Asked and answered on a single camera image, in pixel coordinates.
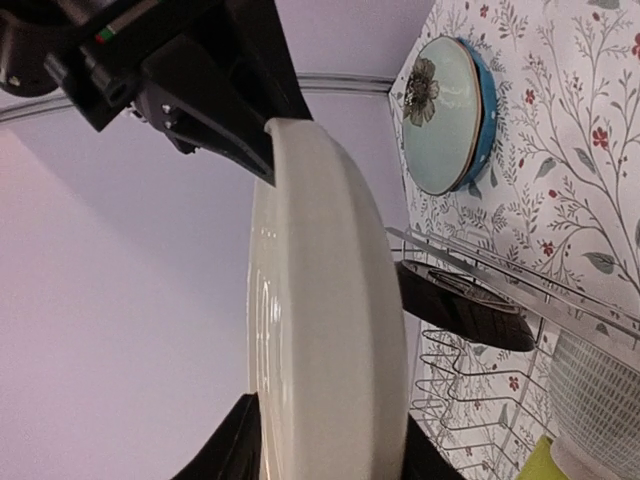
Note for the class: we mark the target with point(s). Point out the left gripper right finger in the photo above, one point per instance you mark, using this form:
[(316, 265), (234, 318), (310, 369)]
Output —
[(422, 460)]

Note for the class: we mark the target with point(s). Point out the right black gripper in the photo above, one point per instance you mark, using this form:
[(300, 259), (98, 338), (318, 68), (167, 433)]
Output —
[(206, 74)]

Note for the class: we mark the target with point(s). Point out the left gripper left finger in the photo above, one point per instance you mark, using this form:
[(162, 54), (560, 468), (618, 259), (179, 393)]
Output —
[(235, 448)]

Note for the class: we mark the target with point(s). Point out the white ribbed plate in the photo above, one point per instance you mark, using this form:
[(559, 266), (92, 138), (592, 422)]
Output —
[(326, 330)]

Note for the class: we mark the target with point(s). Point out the pale green flower plate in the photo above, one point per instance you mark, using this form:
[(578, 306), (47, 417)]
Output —
[(441, 115)]

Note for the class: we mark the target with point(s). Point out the blue polka dot plate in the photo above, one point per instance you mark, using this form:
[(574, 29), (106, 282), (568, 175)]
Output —
[(488, 120)]

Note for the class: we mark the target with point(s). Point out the yellow green bowl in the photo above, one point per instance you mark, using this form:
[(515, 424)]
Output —
[(540, 465)]

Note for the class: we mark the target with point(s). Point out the dark red black plate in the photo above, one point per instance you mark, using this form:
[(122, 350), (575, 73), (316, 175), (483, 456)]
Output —
[(454, 303)]

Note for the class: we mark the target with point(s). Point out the white grey patterned bowl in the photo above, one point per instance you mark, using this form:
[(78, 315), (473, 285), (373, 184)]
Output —
[(595, 404)]

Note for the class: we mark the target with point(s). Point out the floral table mat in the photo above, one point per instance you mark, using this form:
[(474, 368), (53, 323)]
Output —
[(555, 213)]

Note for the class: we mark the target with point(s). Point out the wire dish rack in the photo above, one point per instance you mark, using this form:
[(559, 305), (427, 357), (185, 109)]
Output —
[(503, 354)]

